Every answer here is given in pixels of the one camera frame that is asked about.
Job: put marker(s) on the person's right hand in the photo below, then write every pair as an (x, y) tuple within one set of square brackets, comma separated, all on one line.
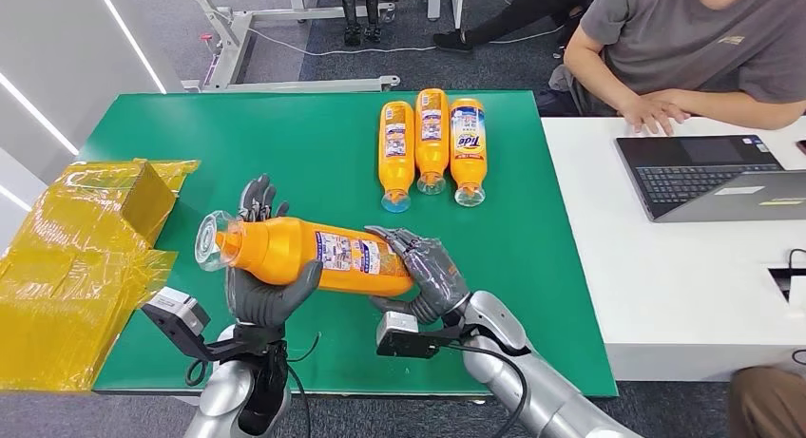
[(652, 114)]

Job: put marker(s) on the yellow taped cardboard box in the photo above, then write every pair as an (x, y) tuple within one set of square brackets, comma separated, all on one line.
[(57, 284)]

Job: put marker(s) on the white desk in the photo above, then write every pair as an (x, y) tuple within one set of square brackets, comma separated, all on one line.
[(680, 284)]

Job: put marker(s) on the orange detergent bottle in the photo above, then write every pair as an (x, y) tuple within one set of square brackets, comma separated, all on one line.
[(468, 164), (432, 152), (289, 252), (397, 164)]

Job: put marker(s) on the person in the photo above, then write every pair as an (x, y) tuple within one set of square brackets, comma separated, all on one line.
[(522, 13), (686, 38)]

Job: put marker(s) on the white metal gantry frame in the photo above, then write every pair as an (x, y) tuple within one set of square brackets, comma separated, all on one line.
[(230, 38)]

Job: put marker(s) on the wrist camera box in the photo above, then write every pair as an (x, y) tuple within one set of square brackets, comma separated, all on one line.
[(397, 331), (173, 309)]

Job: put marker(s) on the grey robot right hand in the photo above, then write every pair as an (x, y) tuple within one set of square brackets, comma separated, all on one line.
[(434, 278)]

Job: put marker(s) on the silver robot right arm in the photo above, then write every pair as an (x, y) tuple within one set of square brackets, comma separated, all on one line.
[(522, 385)]

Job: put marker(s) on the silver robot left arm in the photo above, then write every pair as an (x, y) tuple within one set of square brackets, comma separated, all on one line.
[(226, 391)]

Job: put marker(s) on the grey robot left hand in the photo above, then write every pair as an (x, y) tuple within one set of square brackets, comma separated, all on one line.
[(264, 303)]

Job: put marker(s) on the person's right forearm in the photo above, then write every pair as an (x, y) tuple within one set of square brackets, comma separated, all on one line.
[(598, 76)]

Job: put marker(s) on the green table mat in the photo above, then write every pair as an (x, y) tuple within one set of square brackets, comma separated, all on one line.
[(535, 234)]

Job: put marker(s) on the person's leg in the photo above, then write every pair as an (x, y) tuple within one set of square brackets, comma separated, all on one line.
[(771, 403)]

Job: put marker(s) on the white desk frame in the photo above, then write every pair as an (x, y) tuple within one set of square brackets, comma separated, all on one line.
[(434, 1)]

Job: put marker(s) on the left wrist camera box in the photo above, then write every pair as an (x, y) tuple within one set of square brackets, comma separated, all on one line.
[(173, 309)]

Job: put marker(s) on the grey laptop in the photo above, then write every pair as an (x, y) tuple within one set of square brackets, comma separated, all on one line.
[(699, 177)]

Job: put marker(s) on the person's left forearm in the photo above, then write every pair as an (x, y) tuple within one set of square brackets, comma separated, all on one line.
[(737, 108)]

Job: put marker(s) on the orange detergent bottle, blue liquid cap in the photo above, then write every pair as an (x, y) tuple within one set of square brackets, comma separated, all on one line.
[(397, 164)]

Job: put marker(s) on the orange detergent bottle, Tide logo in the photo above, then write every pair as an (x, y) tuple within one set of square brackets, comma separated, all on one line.
[(468, 164)]

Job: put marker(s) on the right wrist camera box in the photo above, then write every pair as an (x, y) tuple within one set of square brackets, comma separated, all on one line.
[(397, 331)]

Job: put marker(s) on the orange detergent bottle, clear cap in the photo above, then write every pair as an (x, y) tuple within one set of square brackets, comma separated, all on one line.
[(432, 152)]

